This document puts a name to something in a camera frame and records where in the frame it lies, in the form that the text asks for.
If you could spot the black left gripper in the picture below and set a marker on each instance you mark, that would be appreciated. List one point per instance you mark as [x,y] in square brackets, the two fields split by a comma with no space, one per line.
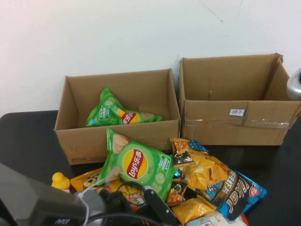
[162,212]

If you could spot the green Lay's cucumber chips bag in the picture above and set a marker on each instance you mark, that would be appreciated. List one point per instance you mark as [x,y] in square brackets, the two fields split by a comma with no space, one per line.
[105,113]
[136,164]

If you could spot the yellow potato sticks snack bag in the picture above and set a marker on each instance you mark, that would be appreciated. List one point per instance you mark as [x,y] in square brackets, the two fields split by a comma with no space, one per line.
[84,179]

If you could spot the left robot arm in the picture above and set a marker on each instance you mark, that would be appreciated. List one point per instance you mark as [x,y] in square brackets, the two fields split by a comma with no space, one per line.
[35,200]

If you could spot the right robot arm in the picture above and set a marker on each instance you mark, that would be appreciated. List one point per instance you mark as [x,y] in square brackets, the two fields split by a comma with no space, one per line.
[295,87]

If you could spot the small black orange snack packet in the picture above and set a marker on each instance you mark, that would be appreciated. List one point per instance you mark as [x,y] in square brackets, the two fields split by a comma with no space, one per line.
[178,190]
[182,150]

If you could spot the small yellow snack packet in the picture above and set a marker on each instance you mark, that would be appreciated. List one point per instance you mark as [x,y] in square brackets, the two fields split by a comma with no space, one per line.
[192,209]

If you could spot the blue black Jikar chips bag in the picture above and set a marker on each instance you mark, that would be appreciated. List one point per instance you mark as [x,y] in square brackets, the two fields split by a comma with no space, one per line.
[235,195]

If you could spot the cardboard box with clear tape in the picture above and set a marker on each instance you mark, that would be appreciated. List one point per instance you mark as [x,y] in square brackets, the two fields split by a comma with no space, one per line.
[211,129]

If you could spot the cardboard box with printed text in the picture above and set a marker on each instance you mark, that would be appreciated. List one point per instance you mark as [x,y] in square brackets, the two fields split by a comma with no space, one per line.
[82,146]

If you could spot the yellow rubber duck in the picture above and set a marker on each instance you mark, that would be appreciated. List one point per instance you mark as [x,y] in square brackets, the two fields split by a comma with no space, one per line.
[60,181]

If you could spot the white sticker label red writing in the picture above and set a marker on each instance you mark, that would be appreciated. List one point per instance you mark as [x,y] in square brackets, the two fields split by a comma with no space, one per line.
[236,112]

